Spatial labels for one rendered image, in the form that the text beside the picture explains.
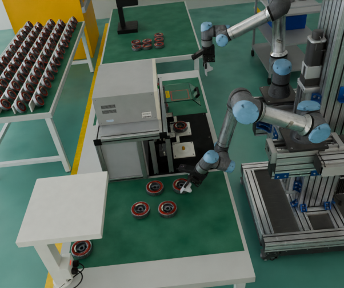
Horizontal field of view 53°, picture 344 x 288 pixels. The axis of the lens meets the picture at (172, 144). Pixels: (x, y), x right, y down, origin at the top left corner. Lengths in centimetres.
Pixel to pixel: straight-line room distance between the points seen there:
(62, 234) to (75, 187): 27
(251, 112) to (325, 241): 132
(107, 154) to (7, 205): 166
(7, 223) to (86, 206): 192
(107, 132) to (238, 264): 106
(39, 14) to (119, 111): 386
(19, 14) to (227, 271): 495
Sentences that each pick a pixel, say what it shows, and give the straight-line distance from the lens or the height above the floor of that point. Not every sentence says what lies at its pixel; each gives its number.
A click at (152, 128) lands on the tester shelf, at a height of 111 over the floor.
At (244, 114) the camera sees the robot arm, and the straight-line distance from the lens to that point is 170.
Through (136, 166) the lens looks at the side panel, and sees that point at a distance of 222.
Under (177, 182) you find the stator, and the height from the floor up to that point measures 78.
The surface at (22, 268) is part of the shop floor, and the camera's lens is 308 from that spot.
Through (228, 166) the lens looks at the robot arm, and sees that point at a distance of 195.
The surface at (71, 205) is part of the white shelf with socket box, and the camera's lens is 161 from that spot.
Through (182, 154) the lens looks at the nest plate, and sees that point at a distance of 237.
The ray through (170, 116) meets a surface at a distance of 250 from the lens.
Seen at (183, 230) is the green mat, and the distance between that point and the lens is 198.
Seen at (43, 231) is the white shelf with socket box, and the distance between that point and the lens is 157.
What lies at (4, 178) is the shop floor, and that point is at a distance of 392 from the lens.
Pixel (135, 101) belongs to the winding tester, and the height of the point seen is 126.
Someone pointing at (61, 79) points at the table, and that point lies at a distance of 371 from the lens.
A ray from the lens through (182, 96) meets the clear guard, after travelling 245.
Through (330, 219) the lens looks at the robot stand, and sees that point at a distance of 284.
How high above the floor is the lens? 234
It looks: 39 degrees down
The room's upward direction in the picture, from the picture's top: 6 degrees counter-clockwise
